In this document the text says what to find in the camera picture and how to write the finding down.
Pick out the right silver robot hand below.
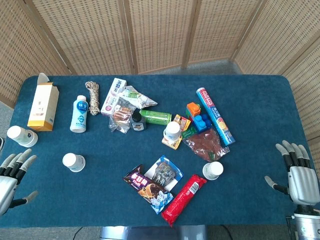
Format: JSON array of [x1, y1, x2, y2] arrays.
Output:
[[264, 139, 320, 207]]

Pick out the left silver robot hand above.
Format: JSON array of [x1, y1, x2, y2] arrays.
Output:
[[0, 148, 39, 216]]

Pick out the blue flower paper cup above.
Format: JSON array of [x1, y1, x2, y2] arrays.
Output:
[[62, 152, 86, 173], [163, 121, 182, 141]]

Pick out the green leaf paper cup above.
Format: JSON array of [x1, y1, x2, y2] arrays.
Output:
[[202, 161, 224, 181]]

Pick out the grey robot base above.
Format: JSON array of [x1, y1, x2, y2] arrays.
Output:
[[99, 225, 208, 240]]

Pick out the lying white paper cup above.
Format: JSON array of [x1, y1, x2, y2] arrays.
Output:
[[6, 125, 39, 148]]

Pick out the yellow white carton box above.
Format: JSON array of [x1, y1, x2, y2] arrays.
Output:
[[26, 72, 60, 132]]

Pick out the blue table cloth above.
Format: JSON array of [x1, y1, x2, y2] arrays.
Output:
[[0, 74, 320, 229]]

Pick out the white blue milk bottle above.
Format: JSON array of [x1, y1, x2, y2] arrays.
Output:
[[69, 94, 89, 134]]

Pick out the clear bag brown contents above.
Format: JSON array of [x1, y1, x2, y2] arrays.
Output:
[[180, 126, 230, 162]]

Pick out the blue tube of crisps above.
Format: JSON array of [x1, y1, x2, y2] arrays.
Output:
[[195, 87, 237, 147]]

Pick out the red biscuit pack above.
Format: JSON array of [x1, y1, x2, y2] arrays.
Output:
[[161, 174, 208, 228]]

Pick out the colourful toy brick assembly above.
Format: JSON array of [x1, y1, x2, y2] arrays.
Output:
[[185, 101, 213, 134]]

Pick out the clear bag brown pastry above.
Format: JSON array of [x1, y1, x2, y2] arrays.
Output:
[[108, 97, 137, 134]]

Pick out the white pink toothpaste box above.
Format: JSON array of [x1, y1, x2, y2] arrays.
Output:
[[100, 77, 128, 116]]

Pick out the yellow curry box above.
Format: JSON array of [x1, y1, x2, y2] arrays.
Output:
[[161, 114, 192, 152]]

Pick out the blue correction tape pack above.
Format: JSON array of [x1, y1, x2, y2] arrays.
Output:
[[143, 154, 185, 192]]

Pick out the brown chocolate snack pack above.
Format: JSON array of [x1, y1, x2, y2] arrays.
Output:
[[122, 164, 175, 215]]

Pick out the dark sauce bottle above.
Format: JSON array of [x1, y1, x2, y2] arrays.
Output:
[[130, 111, 147, 132]]

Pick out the silver green snack bag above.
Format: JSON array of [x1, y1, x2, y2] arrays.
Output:
[[118, 85, 159, 110]]

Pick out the green drink can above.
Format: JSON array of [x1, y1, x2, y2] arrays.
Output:
[[139, 109, 173, 126]]

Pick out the woven wooden folding screen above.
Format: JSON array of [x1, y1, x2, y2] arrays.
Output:
[[0, 0, 320, 181]]

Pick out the braided rope bundle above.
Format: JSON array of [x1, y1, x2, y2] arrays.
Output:
[[84, 81, 101, 116]]

